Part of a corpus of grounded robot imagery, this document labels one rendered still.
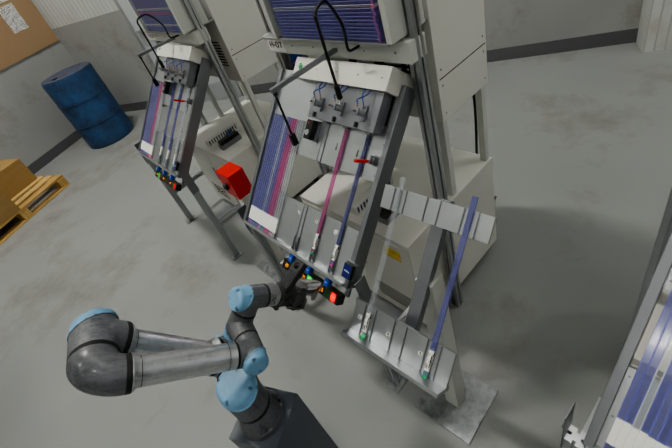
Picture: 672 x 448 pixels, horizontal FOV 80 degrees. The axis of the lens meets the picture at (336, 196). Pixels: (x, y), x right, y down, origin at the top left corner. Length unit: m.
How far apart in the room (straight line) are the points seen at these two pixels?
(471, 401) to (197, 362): 1.19
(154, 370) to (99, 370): 0.12
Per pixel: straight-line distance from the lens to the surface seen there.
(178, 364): 1.17
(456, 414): 1.94
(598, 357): 2.10
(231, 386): 1.33
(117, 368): 1.14
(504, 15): 4.23
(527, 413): 1.95
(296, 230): 1.63
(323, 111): 1.50
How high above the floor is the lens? 1.81
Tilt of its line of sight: 37 degrees down
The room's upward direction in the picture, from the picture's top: 21 degrees counter-clockwise
